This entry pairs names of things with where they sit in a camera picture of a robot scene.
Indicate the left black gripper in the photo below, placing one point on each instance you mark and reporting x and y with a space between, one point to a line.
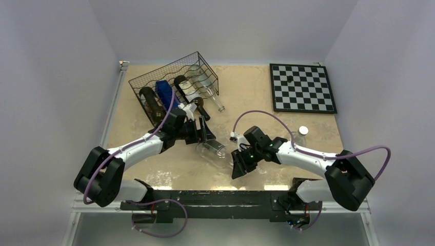
203 135

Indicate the green wine bottle gold label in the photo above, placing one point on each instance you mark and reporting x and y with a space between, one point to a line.
152 106

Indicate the black chess piece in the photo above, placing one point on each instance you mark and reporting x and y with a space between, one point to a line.
290 80

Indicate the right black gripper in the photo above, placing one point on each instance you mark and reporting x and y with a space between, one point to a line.
241 166

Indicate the black wire wine rack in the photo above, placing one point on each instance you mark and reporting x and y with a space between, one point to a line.
169 72

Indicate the blue square glass bottle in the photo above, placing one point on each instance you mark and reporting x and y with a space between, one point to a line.
164 91

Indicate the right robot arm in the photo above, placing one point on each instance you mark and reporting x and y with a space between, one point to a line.
342 179

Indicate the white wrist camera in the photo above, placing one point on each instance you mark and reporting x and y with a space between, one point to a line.
238 138
189 109

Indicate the clear glass bottle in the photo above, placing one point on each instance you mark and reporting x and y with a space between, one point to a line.
204 84

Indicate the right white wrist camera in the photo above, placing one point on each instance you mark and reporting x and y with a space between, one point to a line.
238 138

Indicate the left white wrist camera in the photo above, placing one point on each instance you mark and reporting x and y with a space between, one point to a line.
189 109

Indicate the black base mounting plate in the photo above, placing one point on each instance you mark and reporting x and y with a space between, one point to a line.
276 206

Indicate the dark brown wine bottle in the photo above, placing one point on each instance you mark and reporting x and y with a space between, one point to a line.
191 94

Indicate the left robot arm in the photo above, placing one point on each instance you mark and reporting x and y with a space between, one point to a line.
100 179

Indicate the clear bottle white cap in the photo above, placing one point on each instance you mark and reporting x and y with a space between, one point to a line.
299 136
222 160

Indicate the black white chessboard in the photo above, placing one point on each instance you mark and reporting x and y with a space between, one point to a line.
310 92

